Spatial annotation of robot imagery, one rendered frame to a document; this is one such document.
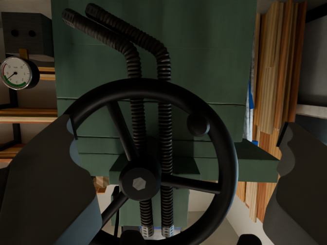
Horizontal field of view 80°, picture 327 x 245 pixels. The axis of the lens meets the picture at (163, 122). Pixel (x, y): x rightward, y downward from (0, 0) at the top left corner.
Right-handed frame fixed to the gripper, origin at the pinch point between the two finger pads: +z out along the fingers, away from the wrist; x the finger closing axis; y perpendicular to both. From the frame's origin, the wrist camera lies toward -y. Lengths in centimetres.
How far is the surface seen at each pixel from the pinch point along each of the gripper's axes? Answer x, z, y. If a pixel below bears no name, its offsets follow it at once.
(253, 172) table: 21.4, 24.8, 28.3
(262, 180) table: 23.8, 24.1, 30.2
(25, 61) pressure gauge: -27.8, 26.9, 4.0
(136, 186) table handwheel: -4.4, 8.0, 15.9
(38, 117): -142, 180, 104
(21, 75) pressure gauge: -28.9, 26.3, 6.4
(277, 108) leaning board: 93, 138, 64
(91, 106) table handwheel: -10.7, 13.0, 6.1
